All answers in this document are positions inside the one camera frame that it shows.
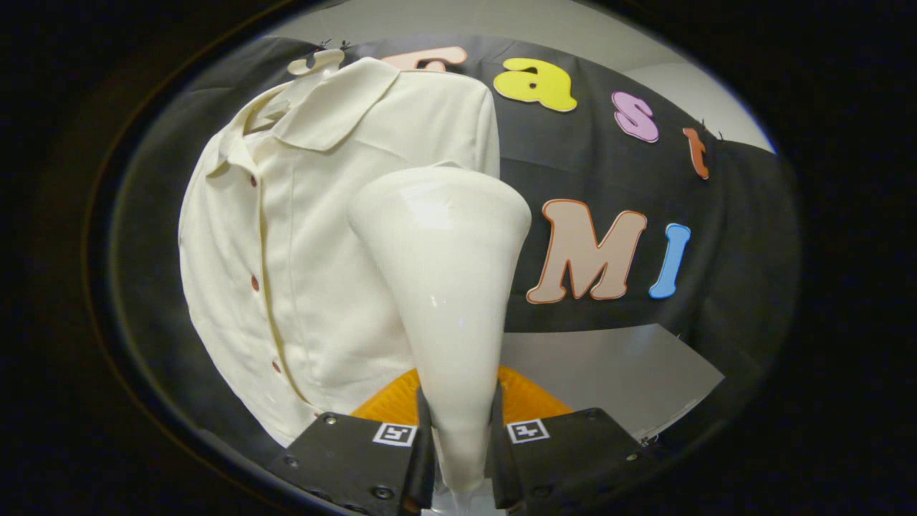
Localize cream clothes hanger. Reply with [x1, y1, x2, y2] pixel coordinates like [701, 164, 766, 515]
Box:
[288, 49, 346, 77]

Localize white cabinet with grey top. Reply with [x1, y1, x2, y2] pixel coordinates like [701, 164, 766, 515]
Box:
[498, 322, 726, 441]

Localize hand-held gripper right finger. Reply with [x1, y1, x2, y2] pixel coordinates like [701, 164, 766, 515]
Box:
[490, 364, 663, 516]

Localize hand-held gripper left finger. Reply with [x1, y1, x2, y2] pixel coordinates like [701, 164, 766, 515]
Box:
[272, 367, 436, 516]

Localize white garment steamer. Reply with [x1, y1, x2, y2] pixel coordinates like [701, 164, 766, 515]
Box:
[347, 167, 532, 495]

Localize cream button shirt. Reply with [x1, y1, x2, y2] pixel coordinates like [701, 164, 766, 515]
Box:
[178, 57, 501, 449]

